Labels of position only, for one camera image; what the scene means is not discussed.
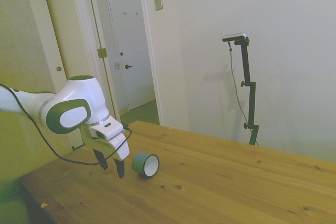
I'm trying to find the white door frame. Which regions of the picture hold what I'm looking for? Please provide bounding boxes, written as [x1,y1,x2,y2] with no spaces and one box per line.
[67,0,165,126]

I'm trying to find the white closed door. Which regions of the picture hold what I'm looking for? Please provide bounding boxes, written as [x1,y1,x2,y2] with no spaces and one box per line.
[104,0,155,112]

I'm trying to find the black camera stand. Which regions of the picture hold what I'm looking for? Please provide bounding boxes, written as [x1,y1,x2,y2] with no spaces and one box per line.
[227,40,260,147]

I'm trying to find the black and silver stereo camera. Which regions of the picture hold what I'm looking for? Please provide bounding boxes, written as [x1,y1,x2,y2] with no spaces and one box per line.
[222,33,248,42]

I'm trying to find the cream open door leaf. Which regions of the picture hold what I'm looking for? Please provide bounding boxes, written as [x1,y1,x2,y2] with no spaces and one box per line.
[22,0,106,151]

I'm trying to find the teal enamel mug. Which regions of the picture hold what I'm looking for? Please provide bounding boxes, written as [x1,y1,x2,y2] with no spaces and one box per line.
[131,152,160,179]

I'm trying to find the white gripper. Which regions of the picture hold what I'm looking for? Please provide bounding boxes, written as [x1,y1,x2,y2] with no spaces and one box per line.
[80,126,130,179]

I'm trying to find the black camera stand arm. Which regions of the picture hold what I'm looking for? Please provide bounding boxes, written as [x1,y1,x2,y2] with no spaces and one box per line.
[234,37,260,146]

